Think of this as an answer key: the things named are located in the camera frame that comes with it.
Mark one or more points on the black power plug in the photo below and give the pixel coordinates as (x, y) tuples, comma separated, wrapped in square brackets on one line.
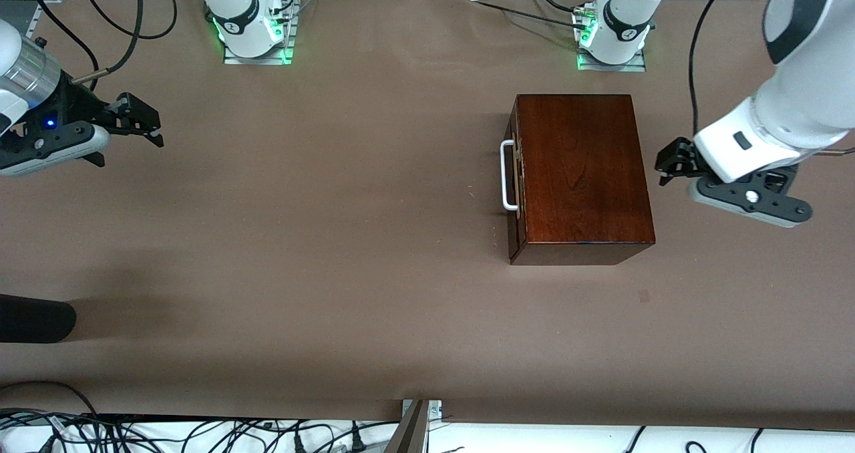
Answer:
[(358, 439), (300, 443)]

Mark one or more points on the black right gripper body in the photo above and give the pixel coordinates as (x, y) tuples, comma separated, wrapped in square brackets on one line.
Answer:
[(72, 102)]

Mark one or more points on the brown table mat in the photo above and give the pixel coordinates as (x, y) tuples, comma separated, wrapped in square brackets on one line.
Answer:
[(334, 306)]

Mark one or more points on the dark brown wooden cabinet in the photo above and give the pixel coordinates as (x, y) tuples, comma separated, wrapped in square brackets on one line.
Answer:
[(581, 172)]

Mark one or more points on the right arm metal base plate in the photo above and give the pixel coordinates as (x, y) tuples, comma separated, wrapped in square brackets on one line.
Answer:
[(234, 60)]

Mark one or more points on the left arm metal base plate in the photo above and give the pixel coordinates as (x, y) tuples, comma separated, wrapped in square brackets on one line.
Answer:
[(588, 65)]

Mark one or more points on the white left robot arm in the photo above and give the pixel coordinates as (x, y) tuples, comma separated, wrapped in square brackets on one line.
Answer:
[(801, 99)]

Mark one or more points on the black rounded object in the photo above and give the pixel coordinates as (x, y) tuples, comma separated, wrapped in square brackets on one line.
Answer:
[(33, 318)]

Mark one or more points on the grey metal post with bracket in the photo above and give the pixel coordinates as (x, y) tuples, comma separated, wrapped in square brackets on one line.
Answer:
[(411, 433)]

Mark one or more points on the aluminium table edge rail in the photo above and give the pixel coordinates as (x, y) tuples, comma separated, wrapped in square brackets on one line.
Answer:
[(35, 15)]

